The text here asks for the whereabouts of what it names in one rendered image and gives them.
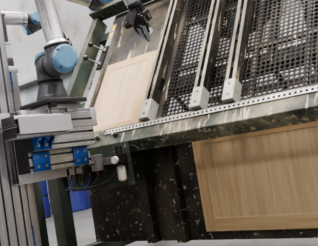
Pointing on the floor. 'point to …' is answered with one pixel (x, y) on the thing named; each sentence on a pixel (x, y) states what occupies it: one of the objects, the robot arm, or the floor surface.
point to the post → (41, 214)
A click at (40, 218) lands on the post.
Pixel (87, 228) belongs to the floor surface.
